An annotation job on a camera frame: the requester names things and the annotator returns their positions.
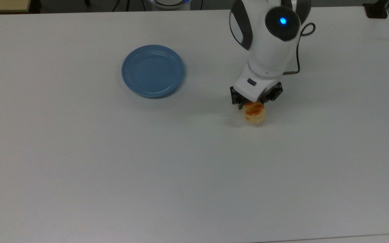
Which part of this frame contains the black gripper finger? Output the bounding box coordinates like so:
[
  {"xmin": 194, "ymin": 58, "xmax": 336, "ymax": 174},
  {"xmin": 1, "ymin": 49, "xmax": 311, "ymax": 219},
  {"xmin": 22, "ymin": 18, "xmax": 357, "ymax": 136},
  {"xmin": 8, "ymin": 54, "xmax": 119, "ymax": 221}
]
[
  {"xmin": 259, "ymin": 82, "xmax": 284, "ymax": 104},
  {"xmin": 230, "ymin": 86, "xmax": 247, "ymax": 110}
]

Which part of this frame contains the black table clamp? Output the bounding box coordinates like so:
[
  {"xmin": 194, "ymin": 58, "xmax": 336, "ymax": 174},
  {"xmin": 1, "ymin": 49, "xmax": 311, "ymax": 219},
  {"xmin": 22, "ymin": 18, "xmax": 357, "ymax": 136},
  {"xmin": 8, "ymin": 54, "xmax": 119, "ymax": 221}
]
[{"xmin": 363, "ymin": 0, "xmax": 389, "ymax": 19}]

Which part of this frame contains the wooden desk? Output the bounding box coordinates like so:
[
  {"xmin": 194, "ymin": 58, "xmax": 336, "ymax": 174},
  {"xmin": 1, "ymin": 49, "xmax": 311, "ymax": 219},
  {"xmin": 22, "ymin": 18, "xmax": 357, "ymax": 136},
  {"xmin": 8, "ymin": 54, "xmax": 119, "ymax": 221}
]
[{"xmin": 0, "ymin": 0, "xmax": 33, "ymax": 14}]

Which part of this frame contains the blue plastic plate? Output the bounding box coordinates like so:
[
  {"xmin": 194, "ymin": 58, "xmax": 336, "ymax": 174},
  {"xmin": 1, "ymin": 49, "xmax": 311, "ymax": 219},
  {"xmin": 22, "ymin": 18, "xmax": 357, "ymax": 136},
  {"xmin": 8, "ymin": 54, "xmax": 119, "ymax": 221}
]
[{"xmin": 121, "ymin": 45, "xmax": 186, "ymax": 99}]

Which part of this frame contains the black cable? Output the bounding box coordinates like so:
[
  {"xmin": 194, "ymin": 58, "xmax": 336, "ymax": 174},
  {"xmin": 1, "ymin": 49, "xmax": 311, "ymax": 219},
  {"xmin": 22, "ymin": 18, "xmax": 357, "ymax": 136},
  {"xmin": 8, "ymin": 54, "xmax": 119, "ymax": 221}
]
[{"xmin": 283, "ymin": 22, "xmax": 316, "ymax": 75}]

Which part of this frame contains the round golden bread roll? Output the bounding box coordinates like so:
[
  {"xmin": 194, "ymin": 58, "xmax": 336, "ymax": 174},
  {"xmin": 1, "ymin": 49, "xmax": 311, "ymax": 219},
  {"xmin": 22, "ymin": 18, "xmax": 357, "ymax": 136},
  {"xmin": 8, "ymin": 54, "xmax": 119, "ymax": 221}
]
[{"xmin": 243, "ymin": 101, "xmax": 267, "ymax": 124}]

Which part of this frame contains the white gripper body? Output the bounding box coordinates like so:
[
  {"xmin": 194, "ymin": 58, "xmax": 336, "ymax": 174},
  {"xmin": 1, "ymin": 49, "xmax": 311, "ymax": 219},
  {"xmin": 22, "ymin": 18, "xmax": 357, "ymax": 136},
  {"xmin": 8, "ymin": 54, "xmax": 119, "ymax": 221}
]
[{"xmin": 233, "ymin": 63, "xmax": 282, "ymax": 102}]

